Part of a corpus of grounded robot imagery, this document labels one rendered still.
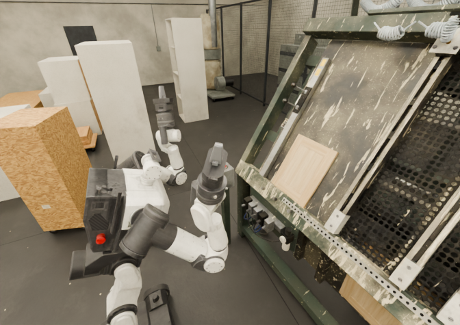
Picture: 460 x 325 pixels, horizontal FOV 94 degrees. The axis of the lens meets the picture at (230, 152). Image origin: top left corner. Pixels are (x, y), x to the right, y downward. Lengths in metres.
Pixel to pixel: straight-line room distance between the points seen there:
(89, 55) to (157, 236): 2.65
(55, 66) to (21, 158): 2.76
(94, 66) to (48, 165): 1.32
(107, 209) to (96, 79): 2.45
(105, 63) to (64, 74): 1.94
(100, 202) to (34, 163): 1.67
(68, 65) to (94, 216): 4.24
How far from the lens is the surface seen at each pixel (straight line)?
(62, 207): 2.75
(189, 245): 0.85
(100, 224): 0.95
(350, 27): 1.73
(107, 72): 3.19
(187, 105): 4.99
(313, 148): 1.53
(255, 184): 1.71
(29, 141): 2.41
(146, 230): 0.79
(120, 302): 1.43
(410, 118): 1.36
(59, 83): 5.08
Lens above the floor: 1.90
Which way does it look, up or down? 30 degrees down
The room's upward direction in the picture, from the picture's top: 1 degrees counter-clockwise
